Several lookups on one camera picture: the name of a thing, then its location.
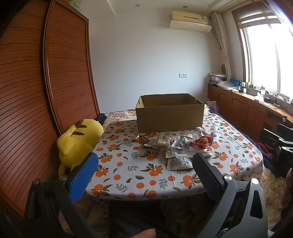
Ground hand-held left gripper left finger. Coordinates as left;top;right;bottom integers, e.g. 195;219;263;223
24;152;100;238

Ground clear plastic bag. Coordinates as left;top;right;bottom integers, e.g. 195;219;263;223
217;80;238;91

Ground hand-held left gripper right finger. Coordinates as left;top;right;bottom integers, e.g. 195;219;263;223
192;152;268;238

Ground yellow plush toy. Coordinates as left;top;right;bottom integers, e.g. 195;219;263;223
57;119;104;176

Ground person's left hand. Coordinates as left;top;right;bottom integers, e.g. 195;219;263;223
131;229;157;238

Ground orange fruit print tablecloth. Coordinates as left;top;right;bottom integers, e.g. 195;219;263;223
87;113;264;202

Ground green item on wardrobe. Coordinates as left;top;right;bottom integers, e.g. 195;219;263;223
69;0;83;11

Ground person's right forearm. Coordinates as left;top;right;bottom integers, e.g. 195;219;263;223
284;169;293;206

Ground wooden framed window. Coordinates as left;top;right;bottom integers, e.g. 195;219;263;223
231;0;293;103

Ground patterned white curtain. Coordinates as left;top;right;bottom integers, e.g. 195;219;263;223
211;11;233;79

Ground brown cardboard box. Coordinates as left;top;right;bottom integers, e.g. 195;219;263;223
135;93;205;133

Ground orange gold foil snack packet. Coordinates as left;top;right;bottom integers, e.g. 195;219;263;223
131;133;149;145

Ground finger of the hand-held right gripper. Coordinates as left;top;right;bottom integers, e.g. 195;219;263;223
263;129;283;150
278;124;293;138

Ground grey snack packet dark print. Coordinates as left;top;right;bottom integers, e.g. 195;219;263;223
172;136;193;150

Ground wooden slatted wardrobe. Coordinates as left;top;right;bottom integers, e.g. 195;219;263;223
0;0;100;218

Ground long wooden cabinet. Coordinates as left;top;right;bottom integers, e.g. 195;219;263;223
207;83;293;147

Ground cream wall air conditioner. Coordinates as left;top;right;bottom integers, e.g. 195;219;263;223
170;11;212;34

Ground red cloth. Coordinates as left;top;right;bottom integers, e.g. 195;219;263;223
254;142;273;158

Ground red snack packet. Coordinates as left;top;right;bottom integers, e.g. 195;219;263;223
188;135;214;151

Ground person's dark trousers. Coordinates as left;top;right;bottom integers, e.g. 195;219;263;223
107;199;165;238

